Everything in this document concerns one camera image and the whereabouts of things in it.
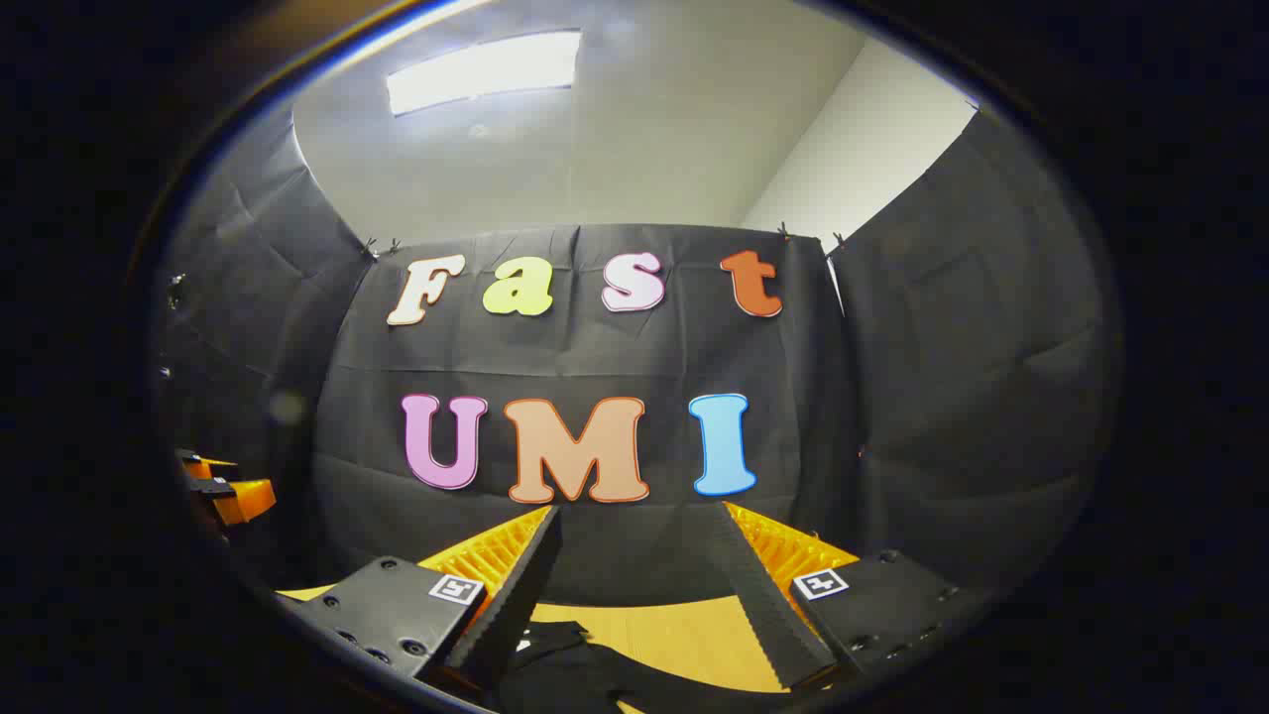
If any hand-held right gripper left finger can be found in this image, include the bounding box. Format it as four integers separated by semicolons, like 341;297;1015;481
278;504;564;695

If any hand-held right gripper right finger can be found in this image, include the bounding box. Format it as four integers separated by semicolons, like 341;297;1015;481
709;501;992;695

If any black knit garment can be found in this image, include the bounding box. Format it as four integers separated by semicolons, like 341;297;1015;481
496;620;794;714

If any black backdrop cloth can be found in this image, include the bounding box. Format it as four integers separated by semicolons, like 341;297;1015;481
154;104;1121;608

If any ceiling light panel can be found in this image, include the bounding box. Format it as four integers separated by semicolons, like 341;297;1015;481
387;30;583;117

